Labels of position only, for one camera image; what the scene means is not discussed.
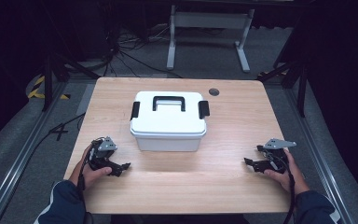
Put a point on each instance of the grey aluminium floor rail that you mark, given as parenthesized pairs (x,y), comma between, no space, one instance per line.
(21,158)
(317,155)

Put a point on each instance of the white metal desk frame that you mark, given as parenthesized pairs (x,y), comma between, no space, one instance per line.
(211,20)

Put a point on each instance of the black box latch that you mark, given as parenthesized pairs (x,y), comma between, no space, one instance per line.
(134,110)
(203,109)

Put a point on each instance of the person's right hand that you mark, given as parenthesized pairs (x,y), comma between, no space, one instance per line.
(289,179)

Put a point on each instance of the person's left hand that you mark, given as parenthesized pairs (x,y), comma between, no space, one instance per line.
(90,174)

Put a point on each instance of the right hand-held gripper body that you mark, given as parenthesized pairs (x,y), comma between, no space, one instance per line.
(275,155)

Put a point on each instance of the black metal stand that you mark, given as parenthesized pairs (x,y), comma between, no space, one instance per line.
(303,87)
(48,84)

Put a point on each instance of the white box lid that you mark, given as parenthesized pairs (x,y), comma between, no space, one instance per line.
(167,123)

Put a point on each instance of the white plastic storage box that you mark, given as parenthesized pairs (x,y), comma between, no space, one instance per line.
(167,143)

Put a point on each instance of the yellow black floor tape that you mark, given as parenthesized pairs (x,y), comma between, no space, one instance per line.
(37,91)

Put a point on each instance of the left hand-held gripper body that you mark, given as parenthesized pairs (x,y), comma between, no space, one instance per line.
(101,152)

